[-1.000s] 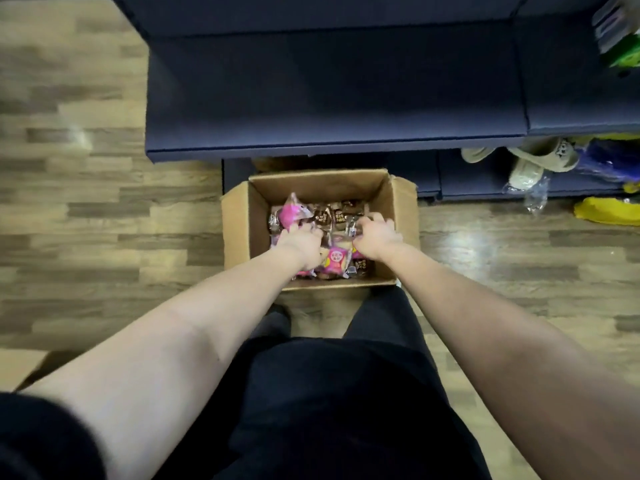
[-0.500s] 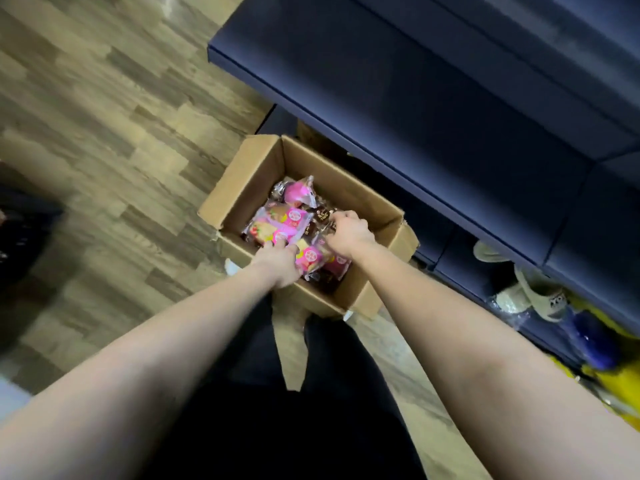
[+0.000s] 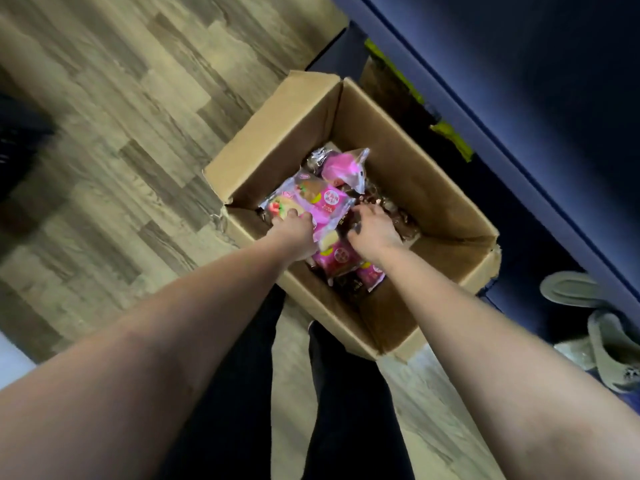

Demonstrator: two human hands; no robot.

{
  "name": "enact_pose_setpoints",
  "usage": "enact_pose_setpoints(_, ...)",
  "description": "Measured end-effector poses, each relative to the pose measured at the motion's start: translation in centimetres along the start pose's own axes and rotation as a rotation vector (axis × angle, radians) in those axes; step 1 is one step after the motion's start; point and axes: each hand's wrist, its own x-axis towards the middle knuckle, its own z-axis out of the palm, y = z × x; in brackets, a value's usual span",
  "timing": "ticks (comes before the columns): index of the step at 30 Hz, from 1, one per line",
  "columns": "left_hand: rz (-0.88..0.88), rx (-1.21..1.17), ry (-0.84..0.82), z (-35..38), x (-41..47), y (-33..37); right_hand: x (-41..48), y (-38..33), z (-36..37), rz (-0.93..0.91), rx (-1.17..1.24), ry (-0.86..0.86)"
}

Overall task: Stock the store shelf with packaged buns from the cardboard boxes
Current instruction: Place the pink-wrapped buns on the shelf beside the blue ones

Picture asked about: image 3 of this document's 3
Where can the plain pink snack packet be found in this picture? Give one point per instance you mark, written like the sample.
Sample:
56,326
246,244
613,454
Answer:
344,168

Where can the grey-green slipper with decoration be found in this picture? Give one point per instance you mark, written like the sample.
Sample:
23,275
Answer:
612,352

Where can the pink strawberry cake snack packet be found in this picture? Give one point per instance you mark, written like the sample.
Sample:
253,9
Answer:
320,199

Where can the person's left forearm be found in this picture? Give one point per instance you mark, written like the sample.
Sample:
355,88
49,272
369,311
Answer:
150,354

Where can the white flat object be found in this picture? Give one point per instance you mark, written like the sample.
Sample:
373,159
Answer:
12,362

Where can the black object on floor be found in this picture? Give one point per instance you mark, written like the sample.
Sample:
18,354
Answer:
22,144

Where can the person's right fingers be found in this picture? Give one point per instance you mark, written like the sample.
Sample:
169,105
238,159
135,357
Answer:
365,212

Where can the open brown cardboard box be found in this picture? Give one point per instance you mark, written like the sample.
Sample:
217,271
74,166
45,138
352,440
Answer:
425,194

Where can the yellow-green tape strip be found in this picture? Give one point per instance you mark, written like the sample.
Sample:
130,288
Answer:
454,137
392,69

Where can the dark brown snack packet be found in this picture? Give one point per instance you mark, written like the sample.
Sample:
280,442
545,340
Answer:
350,287

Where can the person's left fingers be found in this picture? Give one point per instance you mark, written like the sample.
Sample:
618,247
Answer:
292,217

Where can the pink snack packet round label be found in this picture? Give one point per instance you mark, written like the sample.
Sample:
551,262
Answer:
337,257

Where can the person's right forearm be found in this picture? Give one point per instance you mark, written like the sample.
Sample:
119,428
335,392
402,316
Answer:
500,374

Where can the person's left hand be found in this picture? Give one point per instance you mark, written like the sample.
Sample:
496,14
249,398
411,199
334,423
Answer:
295,237

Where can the small pink snack packet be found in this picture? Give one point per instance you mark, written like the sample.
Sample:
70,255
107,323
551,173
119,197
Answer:
371,275

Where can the dark blue shelf unit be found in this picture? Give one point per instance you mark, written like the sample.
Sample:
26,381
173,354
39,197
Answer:
525,94

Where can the person's right hand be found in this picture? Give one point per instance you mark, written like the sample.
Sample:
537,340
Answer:
375,233

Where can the brown cardboard box under shelf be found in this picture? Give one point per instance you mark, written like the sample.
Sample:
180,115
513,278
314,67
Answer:
395,102

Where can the person's black trousers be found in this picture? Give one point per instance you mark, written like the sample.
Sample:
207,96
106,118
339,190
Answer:
350,419

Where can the brown chocolate snack packet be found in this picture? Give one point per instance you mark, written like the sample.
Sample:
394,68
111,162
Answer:
397,217

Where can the silver brown snack packet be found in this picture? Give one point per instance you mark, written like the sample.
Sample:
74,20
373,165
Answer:
316,158

